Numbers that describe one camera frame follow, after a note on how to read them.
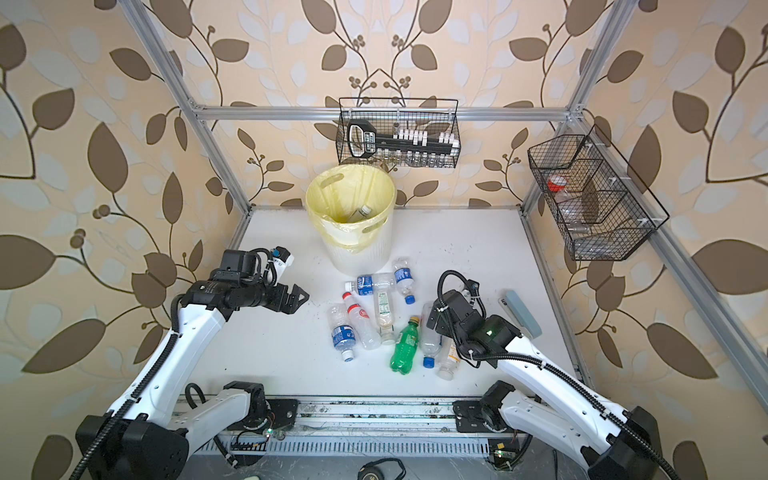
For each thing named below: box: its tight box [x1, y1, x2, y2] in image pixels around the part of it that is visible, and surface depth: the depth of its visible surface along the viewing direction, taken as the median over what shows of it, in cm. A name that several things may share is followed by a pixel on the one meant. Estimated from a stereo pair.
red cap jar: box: [547, 175, 567, 192], surface depth 84 cm
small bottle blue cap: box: [394, 257, 416, 305], surface depth 98 cm
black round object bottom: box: [357, 458, 407, 480], surface depth 67 cm
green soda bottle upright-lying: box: [390, 316, 420, 375], surface depth 84 cm
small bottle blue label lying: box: [345, 274, 394, 295], surface depth 96 cm
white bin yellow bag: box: [306, 163, 397, 277], surface depth 96 cm
